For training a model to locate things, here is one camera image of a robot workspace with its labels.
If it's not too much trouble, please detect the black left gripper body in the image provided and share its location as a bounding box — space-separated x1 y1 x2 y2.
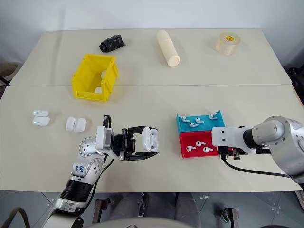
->
111 128 137 162

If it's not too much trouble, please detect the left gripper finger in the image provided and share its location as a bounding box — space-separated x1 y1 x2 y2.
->
125 151 160 162
127 125 150 138

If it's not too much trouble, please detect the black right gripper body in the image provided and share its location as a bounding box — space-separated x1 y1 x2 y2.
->
218 145 248 161

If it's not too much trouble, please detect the yellow plastic bin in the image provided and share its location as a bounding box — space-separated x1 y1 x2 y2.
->
71 53 119 102

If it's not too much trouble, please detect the blue earbud tray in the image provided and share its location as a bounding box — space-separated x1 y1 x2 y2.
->
176 110 226 133

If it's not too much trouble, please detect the red earbud tray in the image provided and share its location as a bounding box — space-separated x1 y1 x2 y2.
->
179 130 233 158

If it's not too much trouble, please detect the cream foam cylinder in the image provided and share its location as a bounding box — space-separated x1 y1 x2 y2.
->
156 29 181 68

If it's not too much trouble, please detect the black crumpled bag roll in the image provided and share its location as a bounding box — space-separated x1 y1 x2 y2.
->
98 34 127 53

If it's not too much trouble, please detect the black wheeled stand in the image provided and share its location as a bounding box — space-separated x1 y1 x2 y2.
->
286 67 304 102

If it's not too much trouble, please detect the beige tape roll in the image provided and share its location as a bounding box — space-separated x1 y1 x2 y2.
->
215 32 241 56

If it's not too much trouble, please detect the black chair base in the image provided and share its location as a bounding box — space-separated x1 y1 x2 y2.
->
0 62 19 86

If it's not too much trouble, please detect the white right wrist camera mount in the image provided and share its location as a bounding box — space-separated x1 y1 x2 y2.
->
211 126 253 153

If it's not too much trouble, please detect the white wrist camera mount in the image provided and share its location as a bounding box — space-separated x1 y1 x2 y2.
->
95 125 115 152
211 126 253 153

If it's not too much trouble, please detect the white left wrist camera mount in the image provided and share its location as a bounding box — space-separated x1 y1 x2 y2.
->
95 125 115 152

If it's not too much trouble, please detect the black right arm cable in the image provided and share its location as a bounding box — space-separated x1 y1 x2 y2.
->
220 153 296 178

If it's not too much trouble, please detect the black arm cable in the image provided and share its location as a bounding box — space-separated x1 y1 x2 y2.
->
220 153 296 178
89 114 115 200

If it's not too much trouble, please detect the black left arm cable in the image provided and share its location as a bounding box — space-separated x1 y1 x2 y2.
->
89 114 115 200

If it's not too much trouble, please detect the rusty metal bracket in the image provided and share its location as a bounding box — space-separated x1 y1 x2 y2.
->
92 199 113 224
220 207 239 224

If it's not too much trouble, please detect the thick black hose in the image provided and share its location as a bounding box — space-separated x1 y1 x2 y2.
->
0 207 29 228

